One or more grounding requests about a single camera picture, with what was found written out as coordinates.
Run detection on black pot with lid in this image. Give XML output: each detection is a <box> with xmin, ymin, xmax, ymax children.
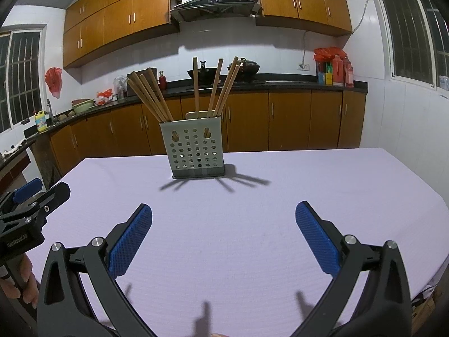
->
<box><xmin>187</xmin><ymin>61</ymin><xmax>220</xmax><ymax>79</ymax></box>

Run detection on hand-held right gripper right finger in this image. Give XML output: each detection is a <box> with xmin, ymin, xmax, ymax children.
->
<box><xmin>295</xmin><ymin>201</ymin><xmax>413</xmax><ymax>337</ymax></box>

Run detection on red and white plastic bag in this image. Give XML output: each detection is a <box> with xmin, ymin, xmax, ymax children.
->
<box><xmin>95</xmin><ymin>89</ymin><xmax>114</xmax><ymax>106</ymax></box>

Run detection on grey perforated utensil holder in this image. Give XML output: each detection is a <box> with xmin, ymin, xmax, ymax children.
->
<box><xmin>159</xmin><ymin>111</ymin><xmax>226</xmax><ymax>179</ymax></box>

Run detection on yellow detergent bottle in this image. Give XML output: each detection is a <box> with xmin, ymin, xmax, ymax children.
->
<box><xmin>34</xmin><ymin>110</ymin><xmax>48</xmax><ymax>133</ymax></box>

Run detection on pink labelled bottle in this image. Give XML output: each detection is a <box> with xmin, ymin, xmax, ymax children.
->
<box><xmin>344</xmin><ymin>56</ymin><xmax>354</xmax><ymax>88</ymax></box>

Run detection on black wok with glass lid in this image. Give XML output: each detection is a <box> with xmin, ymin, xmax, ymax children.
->
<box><xmin>227</xmin><ymin>58</ymin><xmax>261</xmax><ymax>74</ymax></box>

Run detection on barred window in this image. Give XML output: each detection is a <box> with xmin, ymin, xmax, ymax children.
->
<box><xmin>0</xmin><ymin>24</ymin><xmax>47</xmax><ymax>134</ymax></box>
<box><xmin>365</xmin><ymin>0</ymin><xmax>449</xmax><ymax>99</ymax></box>

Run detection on crumpled red plastic bag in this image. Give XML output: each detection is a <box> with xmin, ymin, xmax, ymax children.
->
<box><xmin>313</xmin><ymin>47</ymin><xmax>348</xmax><ymax>61</ymax></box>

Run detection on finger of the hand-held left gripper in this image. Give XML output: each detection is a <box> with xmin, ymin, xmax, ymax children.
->
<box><xmin>0</xmin><ymin>178</ymin><xmax>43</xmax><ymax>215</ymax></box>
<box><xmin>0</xmin><ymin>182</ymin><xmax>71</xmax><ymax>223</ymax></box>

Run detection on person's left hand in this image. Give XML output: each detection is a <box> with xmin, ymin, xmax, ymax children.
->
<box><xmin>0</xmin><ymin>254</ymin><xmax>39</xmax><ymax>309</ymax></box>

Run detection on bunch of wooden chopsticks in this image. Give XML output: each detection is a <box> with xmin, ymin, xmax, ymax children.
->
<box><xmin>126</xmin><ymin>56</ymin><xmax>242</xmax><ymax>123</ymax></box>

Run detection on hanging red plastic bag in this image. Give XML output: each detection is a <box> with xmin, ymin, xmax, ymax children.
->
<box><xmin>44</xmin><ymin>67</ymin><xmax>64</xmax><ymax>99</ymax></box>

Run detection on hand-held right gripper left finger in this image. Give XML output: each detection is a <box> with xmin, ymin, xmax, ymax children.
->
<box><xmin>36</xmin><ymin>204</ymin><xmax>157</xmax><ymax>337</ymax></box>

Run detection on green basin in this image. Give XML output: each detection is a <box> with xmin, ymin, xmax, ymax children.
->
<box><xmin>72</xmin><ymin>100</ymin><xmax>96</xmax><ymax>114</ymax></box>

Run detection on white cable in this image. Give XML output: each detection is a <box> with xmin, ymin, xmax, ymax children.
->
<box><xmin>302</xmin><ymin>0</ymin><xmax>372</xmax><ymax>64</ymax></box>

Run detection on large red oil bottle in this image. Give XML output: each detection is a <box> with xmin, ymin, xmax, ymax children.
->
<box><xmin>331</xmin><ymin>56</ymin><xmax>346</xmax><ymax>86</ymax></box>

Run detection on cardboard box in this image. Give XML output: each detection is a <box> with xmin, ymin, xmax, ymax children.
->
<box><xmin>411</xmin><ymin>295</ymin><xmax>439</xmax><ymax>337</ymax></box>

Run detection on clear plastic bag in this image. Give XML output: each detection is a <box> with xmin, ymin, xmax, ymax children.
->
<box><xmin>113</xmin><ymin>75</ymin><xmax>129</xmax><ymax>99</ymax></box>

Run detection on lavender tablecloth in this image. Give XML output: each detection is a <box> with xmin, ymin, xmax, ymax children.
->
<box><xmin>21</xmin><ymin>147</ymin><xmax>449</xmax><ymax>337</ymax></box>

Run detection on wooden wall cabinet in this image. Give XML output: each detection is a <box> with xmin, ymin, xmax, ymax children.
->
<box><xmin>255</xmin><ymin>0</ymin><xmax>352</xmax><ymax>36</ymax></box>
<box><xmin>63</xmin><ymin>0</ymin><xmax>180</xmax><ymax>69</ymax></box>

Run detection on black stone countertop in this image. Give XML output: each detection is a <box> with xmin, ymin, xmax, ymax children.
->
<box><xmin>0</xmin><ymin>79</ymin><xmax>369</xmax><ymax>169</ymax></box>

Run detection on wooden base cabinets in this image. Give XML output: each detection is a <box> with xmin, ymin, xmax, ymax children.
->
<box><xmin>35</xmin><ymin>89</ymin><xmax>367</xmax><ymax>183</ymax></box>

